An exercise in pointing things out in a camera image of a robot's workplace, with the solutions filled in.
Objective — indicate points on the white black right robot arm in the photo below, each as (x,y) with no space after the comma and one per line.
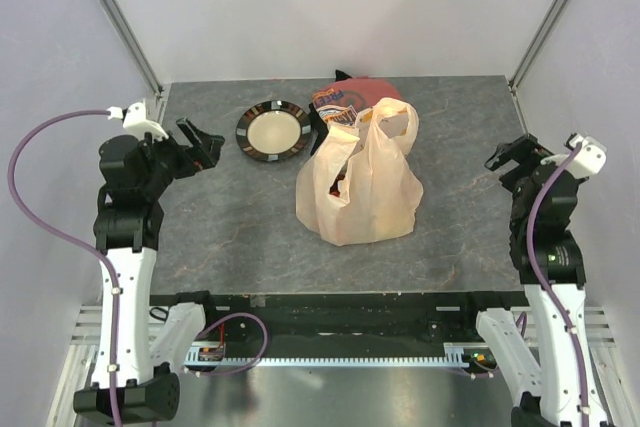
(554,386)

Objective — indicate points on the aluminium cross rail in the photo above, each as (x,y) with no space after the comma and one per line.
(87,329)

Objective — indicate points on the beige banana print plastic bag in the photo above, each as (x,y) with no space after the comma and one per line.
(384,193)

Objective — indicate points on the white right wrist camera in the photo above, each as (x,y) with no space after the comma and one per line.
(588,156)

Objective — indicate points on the red printed folded t-shirt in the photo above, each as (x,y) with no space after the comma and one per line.
(342,101)

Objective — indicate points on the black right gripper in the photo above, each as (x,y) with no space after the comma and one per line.
(527,149)

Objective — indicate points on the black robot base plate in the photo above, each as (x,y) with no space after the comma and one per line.
(429,317)

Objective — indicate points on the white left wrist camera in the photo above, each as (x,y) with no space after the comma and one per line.
(135,121)

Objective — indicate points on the red cherry tomatoes cluster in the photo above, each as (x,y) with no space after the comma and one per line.
(339,187)

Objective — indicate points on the grey slotted cable duct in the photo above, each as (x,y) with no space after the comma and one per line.
(200,356)

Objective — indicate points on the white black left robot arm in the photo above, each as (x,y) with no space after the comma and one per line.
(135,378)

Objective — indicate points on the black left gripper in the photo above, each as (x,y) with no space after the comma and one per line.
(203,156)

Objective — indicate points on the black folded garment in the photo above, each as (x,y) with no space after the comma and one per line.
(318,125)

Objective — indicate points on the left aluminium frame post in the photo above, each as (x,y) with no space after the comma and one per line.
(132,45)

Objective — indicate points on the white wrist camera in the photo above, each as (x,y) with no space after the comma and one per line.
(135,121)
(588,156)

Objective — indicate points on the black fruit plate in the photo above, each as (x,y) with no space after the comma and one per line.
(273,131)

